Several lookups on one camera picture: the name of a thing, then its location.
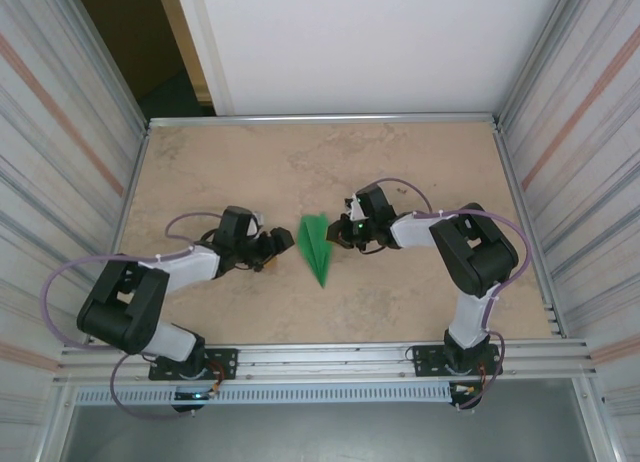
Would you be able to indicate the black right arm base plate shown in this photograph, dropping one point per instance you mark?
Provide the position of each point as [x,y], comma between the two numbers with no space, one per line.
[425,357]

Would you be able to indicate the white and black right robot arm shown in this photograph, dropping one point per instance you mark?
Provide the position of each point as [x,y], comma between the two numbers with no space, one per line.
[415,231]

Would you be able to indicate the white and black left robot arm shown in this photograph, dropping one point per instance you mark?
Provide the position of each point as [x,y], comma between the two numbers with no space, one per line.
[192,268]

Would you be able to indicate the translucent corrugated enclosure panel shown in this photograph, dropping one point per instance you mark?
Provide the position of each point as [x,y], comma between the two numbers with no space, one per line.
[600,182]
[40,182]

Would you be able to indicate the white door frame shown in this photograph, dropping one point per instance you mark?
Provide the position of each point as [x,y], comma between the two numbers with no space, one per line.
[215,82]

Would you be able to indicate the wide aluminium mounting rail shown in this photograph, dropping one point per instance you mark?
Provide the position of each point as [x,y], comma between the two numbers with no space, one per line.
[325,354]

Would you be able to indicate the aluminium table edge rail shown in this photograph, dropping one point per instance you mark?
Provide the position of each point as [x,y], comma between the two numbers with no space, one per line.
[526,232]
[325,119]
[118,232]

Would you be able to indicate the aluminium upright post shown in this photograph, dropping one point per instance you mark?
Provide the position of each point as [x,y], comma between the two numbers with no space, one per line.
[536,57]
[114,72]

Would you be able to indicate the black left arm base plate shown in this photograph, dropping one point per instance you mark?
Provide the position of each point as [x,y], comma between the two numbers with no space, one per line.
[225,359]

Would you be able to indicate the green paper sheet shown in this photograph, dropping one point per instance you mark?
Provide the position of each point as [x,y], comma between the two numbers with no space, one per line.
[315,252]

